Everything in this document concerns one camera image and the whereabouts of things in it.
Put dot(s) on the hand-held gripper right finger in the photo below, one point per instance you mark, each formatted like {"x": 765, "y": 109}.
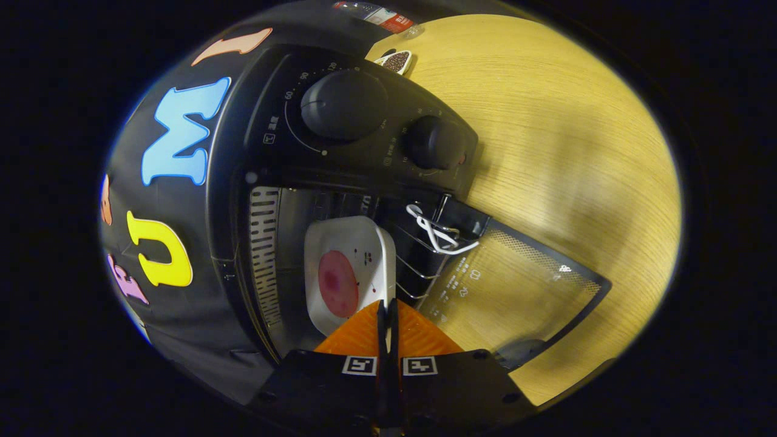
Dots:
{"x": 461, "y": 394}

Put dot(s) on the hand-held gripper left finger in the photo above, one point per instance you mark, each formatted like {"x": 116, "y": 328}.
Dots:
{"x": 328, "y": 388}

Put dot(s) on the pink round food slice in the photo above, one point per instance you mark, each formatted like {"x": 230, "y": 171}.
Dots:
{"x": 338, "y": 285}

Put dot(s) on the white square plate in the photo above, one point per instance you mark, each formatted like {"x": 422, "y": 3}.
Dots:
{"x": 364, "y": 233}

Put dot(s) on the black toaster oven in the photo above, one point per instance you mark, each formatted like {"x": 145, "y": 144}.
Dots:
{"x": 358, "y": 159}

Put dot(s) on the white divided dish of beans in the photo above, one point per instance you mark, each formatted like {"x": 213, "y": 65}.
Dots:
{"x": 397, "y": 60}

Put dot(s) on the clear water bottle red label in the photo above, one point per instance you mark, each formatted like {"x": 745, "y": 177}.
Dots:
{"x": 382, "y": 17}

